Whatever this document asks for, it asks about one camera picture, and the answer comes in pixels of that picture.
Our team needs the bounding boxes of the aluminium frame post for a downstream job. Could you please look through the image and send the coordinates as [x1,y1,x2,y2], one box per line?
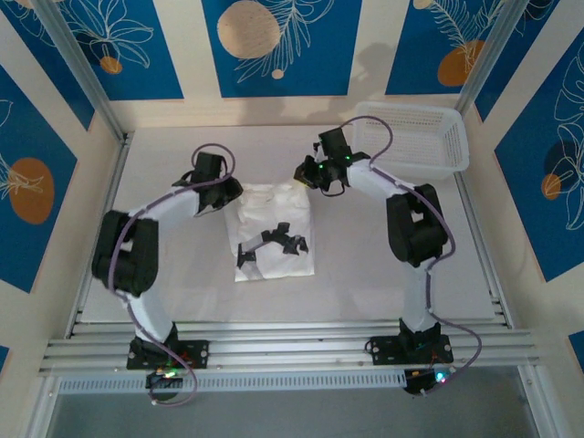
[455,0,524,118]
[31,0,133,142]

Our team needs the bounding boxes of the white perforated plastic basket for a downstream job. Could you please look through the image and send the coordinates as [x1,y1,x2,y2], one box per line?
[353,100,471,182]

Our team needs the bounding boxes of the white t-shirt with black print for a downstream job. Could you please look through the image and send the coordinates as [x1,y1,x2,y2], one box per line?
[224,182,317,284]

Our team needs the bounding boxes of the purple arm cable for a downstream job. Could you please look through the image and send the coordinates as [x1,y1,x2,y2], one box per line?
[109,143,236,408]
[338,115,484,401]

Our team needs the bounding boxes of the white slotted cable duct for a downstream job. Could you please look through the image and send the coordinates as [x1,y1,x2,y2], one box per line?
[57,368,410,394]

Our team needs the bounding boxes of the small lit circuit board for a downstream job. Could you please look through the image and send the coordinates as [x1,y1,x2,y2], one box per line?
[403,367,455,397]
[145,364,186,391]

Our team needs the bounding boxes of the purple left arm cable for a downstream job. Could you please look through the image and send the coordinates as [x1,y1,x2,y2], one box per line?
[109,143,236,408]

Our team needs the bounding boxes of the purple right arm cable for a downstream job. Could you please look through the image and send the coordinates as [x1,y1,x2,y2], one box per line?
[338,115,484,401]

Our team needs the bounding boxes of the aluminium profile base rails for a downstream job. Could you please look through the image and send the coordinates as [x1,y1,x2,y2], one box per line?
[38,321,548,380]

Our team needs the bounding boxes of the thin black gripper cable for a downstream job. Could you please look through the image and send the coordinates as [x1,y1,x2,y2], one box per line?
[318,179,347,198]

